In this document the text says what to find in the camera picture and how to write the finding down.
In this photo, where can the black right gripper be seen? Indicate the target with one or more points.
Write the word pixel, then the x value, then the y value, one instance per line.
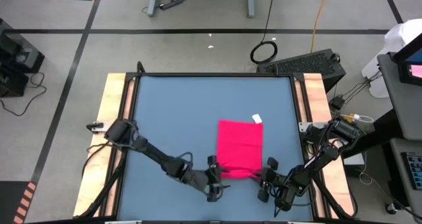
pixel 268 179

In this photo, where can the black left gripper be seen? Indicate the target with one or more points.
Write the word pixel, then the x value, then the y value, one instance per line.
pixel 213 178

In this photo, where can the red towel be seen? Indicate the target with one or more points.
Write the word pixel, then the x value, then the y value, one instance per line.
pixel 240 148

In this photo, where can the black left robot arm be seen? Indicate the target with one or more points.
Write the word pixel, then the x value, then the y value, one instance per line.
pixel 155 155

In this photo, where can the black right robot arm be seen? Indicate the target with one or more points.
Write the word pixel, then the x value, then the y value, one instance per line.
pixel 344 130

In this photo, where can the silver mounting plate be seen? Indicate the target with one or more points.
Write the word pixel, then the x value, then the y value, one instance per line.
pixel 99 126
pixel 305 126

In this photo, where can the white labelled box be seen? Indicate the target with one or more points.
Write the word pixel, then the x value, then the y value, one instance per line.
pixel 354 159

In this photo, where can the light wooden side board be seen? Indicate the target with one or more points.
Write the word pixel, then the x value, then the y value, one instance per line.
pixel 313 84
pixel 113 85

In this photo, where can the black power adapter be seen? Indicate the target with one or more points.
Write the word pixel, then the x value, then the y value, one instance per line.
pixel 337 102

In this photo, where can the black perforated computer case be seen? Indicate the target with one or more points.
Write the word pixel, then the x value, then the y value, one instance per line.
pixel 303 66

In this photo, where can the black cart leg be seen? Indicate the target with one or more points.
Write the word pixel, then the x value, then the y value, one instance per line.
pixel 372 135

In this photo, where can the black caster wheel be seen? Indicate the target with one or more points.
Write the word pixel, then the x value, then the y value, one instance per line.
pixel 391 208

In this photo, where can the grey desk surface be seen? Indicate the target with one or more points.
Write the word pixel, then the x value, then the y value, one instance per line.
pixel 397 171

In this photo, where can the black keyboard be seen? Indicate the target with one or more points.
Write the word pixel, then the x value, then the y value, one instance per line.
pixel 413 169

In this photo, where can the grey cart top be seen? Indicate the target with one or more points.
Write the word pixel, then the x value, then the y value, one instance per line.
pixel 402 95

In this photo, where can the grey desk leg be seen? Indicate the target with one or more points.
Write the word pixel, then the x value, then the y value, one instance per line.
pixel 153 1
pixel 251 1

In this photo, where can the black power strip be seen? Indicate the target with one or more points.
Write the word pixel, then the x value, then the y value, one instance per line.
pixel 171 4

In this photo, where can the black tablet monitor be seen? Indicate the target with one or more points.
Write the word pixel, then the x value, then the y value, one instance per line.
pixel 410 62

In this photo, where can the white moulded cover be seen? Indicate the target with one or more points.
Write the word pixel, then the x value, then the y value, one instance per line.
pixel 395 39

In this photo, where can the small black equipment case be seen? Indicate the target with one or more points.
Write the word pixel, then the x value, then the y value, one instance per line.
pixel 13 82

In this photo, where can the large black equipment case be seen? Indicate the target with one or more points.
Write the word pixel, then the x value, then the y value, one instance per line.
pixel 19 52

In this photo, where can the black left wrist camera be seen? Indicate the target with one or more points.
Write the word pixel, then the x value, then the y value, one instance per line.
pixel 198 179

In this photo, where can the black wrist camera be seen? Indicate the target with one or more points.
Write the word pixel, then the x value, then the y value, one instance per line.
pixel 198 179
pixel 285 197

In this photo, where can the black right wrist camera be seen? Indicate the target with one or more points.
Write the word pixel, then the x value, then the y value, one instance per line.
pixel 285 197

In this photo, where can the black table frame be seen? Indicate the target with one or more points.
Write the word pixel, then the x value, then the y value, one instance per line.
pixel 214 74

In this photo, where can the black curved corner bracket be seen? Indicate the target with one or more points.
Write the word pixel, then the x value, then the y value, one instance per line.
pixel 140 67

